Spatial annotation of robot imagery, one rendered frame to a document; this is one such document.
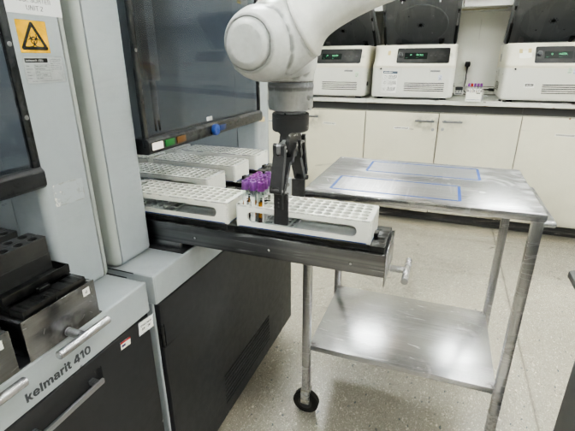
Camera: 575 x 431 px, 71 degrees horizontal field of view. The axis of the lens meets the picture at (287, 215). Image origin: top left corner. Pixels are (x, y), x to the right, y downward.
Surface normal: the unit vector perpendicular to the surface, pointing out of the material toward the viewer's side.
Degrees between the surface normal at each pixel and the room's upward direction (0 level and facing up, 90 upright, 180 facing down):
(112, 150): 90
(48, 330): 90
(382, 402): 0
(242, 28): 98
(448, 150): 90
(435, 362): 0
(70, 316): 90
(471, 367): 0
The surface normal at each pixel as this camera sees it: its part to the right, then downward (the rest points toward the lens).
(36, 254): 0.94, 0.12
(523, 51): -0.31, -0.20
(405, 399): 0.00, -0.93
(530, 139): -0.36, 0.33
